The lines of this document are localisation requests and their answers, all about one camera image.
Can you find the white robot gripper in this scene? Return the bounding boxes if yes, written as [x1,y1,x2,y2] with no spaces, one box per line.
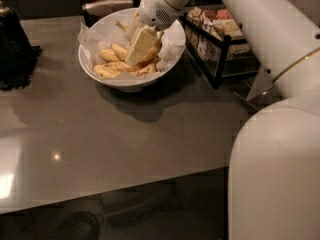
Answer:
[125,0,183,65]

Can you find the large spotted yellow banana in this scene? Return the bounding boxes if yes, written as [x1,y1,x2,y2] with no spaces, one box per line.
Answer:
[111,31,163,62]

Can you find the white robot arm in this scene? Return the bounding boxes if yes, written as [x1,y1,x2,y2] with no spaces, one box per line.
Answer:
[139,0,320,240]

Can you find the white ceramic bowl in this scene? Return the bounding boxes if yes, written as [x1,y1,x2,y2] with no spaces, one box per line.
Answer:
[77,7,187,93]

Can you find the front right spotted banana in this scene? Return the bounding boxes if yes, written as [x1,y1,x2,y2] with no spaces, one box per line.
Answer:
[131,58,158,76]

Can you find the small yellow banana left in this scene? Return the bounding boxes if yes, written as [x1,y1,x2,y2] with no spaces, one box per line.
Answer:
[99,49,121,62]

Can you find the middle spotted banana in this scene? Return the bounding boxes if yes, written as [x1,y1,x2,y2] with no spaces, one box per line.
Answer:
[103,62,141,72]

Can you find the front left spotted banana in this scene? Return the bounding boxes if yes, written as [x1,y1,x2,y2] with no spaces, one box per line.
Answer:
[93,65,120,79]

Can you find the silver metal container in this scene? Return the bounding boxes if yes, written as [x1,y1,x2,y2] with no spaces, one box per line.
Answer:
[82,0,133,17]

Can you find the pink sweetener packets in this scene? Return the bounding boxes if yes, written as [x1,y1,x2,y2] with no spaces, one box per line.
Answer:
[217,9,232,20]

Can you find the cream tea packets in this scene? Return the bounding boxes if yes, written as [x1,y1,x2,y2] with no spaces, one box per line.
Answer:
[221,19,243,39]

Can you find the black coffee dispenser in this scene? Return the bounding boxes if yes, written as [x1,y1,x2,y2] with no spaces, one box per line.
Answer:
[0,1,32,75]

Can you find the black woven mat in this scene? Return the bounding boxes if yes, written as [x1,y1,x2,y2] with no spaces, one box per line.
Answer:
[0,46,42,91]

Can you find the black wire condiment rack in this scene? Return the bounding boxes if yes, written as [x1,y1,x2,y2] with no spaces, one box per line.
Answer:
[180,14,260,89]

